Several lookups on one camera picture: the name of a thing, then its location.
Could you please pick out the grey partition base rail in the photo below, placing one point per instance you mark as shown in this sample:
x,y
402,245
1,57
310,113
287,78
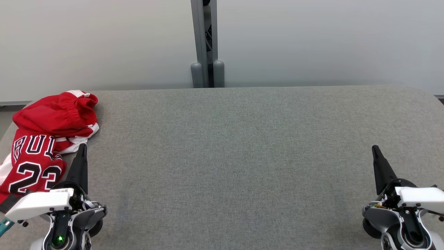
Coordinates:
x,y
439,97
14,102

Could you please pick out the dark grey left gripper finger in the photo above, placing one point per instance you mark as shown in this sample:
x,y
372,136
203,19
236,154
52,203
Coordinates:
x,y
79,170

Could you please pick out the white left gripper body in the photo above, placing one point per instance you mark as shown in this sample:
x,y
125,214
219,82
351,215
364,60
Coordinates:
x,y
41,203

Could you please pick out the grey foam cylinder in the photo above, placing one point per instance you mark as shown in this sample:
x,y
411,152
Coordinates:
x,y
196,74
219,73

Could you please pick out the red elastic-waist shorts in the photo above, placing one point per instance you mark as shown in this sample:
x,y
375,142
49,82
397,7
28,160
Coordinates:
x,y
52,114

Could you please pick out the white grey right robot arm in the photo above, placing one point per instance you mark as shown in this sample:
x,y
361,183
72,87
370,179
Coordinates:
x,y
378,217

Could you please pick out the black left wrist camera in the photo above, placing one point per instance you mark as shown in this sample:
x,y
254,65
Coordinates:
x,y
8,204

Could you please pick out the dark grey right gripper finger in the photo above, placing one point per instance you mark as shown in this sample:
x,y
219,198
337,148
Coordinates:
x,y
383,172

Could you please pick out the grey metal partition post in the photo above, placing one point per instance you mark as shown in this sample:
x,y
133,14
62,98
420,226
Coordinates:
x,y
201,31

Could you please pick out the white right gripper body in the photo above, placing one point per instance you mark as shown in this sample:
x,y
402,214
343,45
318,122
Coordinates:
x,y
423,198

